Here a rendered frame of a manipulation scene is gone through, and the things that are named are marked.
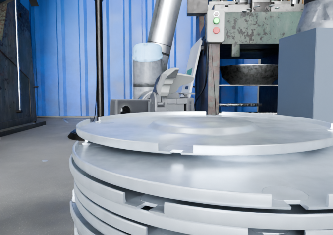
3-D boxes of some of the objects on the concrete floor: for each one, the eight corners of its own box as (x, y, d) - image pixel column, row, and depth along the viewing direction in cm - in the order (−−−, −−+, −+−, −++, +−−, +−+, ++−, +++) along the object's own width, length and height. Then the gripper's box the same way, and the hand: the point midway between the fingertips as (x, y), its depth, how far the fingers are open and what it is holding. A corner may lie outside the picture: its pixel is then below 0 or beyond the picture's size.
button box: (222, 152, 128) (225, 9, 123) (166, 152, 129) (166, 10, 124) (197, 117, 273) (197, 51, 268) (170, 117, 273) (170, 51, 268)
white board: (179, 138, 169) (201, 36, 165) (174, 126, 219) (191, 47, 215) (181, 138, 169) (203, 36, 165) (176, 126, 219) (192, 48, 215)
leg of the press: (220, 153, 131) (223, -54, 124) (194, 153, 131) (196, -53, 124) (201, 126, 223) (202, 6, 215) (186, 126, 223) (187, 6, 216)
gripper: (177, 64, 67) (214, 55, 48) (177, 148, 68) (212, 172, 49) (140, 63, 64) (163, 53, 45) (141, 150, 66) (164, 176, 47)
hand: (173, 116), depth 46 cm, fingers open, 14 cm apart
